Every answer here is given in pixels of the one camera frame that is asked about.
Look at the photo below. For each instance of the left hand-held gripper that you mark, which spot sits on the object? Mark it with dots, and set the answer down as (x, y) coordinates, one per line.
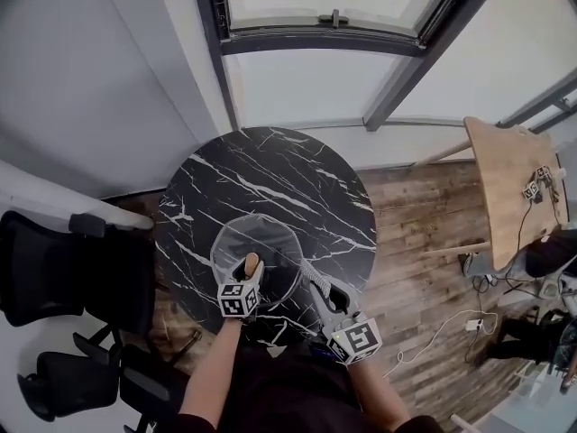
(236, 300)

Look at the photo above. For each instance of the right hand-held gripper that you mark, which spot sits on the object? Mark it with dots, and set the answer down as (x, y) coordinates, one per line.
(358, 338)

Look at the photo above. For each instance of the clear glass plate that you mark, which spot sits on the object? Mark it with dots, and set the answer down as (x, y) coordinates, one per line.
(261, 237)

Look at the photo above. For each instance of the person's right forearm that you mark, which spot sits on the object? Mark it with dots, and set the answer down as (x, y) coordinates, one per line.
(378, 390)

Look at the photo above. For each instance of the person's left forearm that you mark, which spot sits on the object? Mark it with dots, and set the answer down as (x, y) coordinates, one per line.
(212, 368)

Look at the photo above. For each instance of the black device blue screen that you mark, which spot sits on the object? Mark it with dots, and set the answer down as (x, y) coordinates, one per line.
(324, 351)

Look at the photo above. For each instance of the person's black clothed torso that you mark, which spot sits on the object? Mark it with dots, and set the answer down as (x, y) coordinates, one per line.
(288, 395)

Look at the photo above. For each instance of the round black marble table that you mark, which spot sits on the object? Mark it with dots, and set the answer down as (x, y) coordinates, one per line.
(270, 169)

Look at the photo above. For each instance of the white power adapter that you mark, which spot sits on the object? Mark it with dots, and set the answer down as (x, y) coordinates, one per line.
(473, 325)

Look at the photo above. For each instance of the black mesh office chair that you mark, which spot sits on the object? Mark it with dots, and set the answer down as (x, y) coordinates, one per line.
(54, 269)
(76, 381)

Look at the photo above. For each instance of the light wooden desk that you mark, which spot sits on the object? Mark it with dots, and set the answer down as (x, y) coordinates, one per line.
(509, 187)

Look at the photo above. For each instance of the spare hand-held gripper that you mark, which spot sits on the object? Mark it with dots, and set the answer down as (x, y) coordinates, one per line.
(532, 191)
(544, 174)

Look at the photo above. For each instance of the white wall pipe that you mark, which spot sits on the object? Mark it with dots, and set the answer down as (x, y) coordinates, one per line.
(67, 196)

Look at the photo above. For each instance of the black window frame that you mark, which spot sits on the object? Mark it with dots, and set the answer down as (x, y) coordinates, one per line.
(315, 48)

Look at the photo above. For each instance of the grey side window frame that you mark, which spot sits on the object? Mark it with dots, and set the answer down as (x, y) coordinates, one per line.
(545, 106)

